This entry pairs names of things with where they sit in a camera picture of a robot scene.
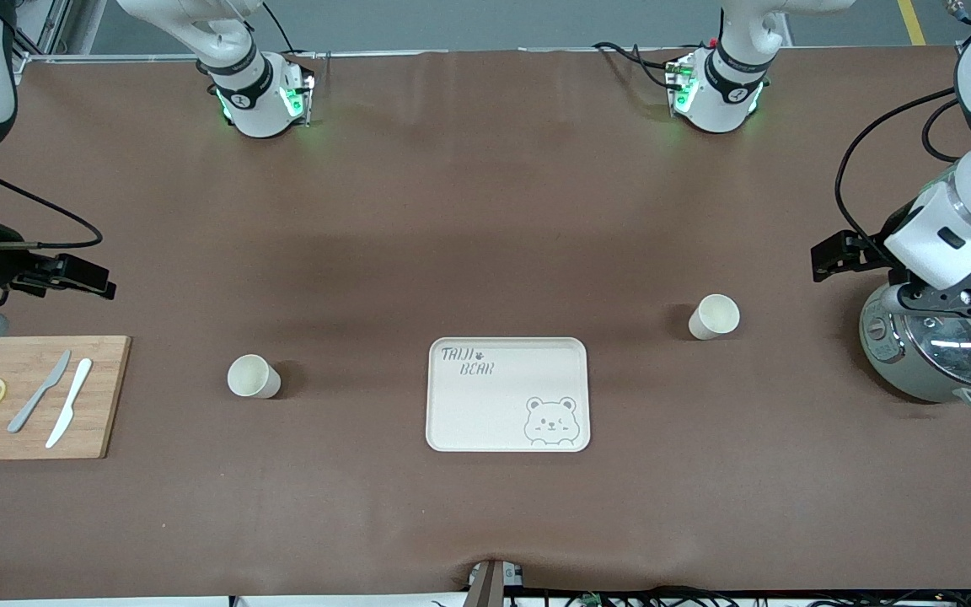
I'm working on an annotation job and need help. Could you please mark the white plastic knife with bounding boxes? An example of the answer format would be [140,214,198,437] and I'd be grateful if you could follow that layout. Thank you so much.
[46,358,94,449]

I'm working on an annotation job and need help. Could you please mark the cream tray with bear print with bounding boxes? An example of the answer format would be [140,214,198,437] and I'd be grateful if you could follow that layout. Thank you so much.
[426,337,591,453]

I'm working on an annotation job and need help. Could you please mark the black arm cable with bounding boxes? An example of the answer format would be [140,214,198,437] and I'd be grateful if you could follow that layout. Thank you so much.
[834,89,958,254]
[0,156,105,251]

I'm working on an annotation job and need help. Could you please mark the grey plastic knife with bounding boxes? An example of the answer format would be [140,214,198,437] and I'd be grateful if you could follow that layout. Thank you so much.
[7,350,72,434]

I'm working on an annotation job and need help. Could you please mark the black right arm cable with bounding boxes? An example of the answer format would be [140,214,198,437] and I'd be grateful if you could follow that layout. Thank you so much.
[0,156,105,251]

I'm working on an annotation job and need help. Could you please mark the wooden cutting board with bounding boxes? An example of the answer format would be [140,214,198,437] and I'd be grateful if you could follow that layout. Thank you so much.
[0,336,132,461]

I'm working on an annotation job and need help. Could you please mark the aluminium frame profile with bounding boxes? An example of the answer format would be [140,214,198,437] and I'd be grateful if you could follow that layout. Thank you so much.
[12,0,73,77]

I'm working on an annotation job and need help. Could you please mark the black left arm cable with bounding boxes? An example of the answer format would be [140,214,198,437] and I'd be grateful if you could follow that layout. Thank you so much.
[834,89,958,254]

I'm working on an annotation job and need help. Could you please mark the grey-green cooking pot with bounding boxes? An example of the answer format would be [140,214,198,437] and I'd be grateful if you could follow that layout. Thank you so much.
[859,282,971,412]

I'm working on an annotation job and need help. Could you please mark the black cables at arm base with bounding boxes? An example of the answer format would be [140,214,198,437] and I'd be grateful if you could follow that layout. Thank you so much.
[593,40,689,89]

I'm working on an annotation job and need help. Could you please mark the glass pot lid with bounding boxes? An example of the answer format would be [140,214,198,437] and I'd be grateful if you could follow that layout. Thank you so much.
[903,261,971,389]

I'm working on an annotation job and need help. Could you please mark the thin black base cable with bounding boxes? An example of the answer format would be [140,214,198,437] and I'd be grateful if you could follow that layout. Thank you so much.
[262,0,318,77]

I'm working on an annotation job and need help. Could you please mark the white paper cup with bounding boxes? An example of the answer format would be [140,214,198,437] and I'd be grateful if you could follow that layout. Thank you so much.
[688,293,741,341]
[227,354,282,400]

